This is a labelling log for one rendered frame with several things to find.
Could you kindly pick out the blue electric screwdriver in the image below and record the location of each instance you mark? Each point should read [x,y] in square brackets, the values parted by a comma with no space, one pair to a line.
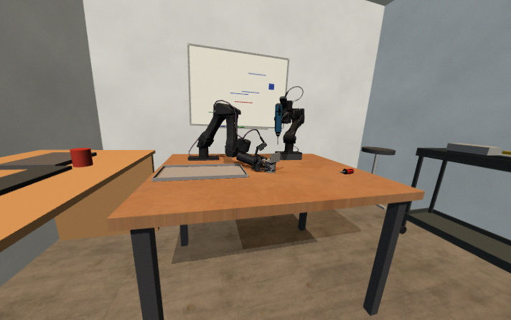
[278,116]

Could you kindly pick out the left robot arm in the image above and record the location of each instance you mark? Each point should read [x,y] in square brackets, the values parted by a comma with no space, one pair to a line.
[297,120]

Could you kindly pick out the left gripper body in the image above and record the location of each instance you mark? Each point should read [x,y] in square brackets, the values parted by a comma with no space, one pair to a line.
[284,109]

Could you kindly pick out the beige l-shaped bracket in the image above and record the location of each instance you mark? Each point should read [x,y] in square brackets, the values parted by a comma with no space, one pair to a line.
[275,157]

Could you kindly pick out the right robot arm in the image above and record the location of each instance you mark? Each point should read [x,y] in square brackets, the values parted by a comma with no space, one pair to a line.
[234,147]

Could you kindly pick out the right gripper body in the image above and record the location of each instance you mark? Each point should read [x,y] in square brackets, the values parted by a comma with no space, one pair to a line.
[250,158]

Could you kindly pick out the beige shallow tray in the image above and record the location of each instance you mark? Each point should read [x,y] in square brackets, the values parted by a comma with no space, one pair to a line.
[199,171]

